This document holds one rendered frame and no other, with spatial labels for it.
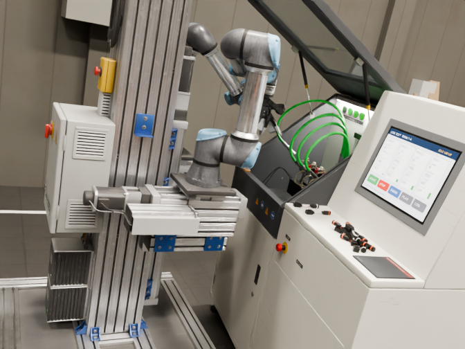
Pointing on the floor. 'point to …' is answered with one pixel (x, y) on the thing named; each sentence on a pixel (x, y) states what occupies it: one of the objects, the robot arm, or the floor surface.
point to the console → (406, 336)
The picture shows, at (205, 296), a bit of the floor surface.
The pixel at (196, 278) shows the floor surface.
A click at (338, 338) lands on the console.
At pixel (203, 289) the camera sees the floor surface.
